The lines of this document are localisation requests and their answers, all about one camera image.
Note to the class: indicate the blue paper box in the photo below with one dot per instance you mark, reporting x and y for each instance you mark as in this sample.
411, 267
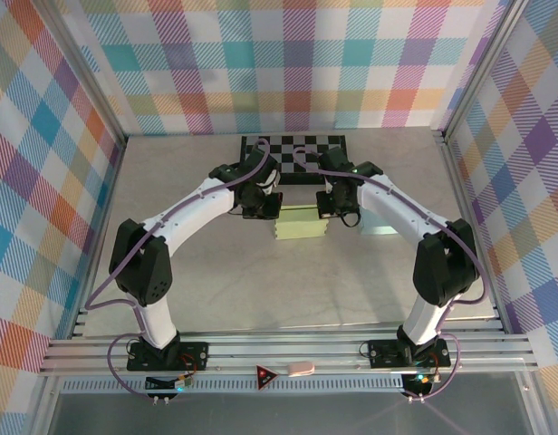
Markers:
374, 229

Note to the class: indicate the green paper box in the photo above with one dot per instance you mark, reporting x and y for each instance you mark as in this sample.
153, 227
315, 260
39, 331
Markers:
301, 229

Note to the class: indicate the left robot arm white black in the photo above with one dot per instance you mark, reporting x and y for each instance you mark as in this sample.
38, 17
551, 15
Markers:
143, 272

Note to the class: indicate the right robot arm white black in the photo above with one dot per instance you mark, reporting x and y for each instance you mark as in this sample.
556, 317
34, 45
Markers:
446, 267

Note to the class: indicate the black grey chessboard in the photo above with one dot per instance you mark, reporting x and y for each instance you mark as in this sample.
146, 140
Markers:
306, 145

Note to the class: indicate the red black triangle button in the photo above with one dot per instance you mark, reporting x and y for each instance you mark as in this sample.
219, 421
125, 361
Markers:
264, 375

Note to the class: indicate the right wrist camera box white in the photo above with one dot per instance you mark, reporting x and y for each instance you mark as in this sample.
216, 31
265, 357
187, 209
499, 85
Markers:
329, 185

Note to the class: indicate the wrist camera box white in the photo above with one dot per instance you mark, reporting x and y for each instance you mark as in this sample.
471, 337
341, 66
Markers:
329, 185
270, 182

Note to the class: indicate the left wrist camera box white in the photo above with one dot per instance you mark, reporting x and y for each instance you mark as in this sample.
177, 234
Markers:
270, 182

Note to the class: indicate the aluminium side rail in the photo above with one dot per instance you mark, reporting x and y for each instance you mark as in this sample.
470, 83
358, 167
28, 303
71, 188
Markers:
108, 204
458, 181

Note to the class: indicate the aluminium frame rail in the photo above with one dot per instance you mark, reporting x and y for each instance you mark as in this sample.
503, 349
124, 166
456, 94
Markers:
306, 351

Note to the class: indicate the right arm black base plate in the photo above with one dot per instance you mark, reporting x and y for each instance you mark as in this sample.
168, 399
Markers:
383, 353

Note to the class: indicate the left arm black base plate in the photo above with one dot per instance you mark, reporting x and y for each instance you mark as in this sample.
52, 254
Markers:
193, 355

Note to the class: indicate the aluminium frame post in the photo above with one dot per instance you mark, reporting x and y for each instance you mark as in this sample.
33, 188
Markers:
87, 72
483, 68

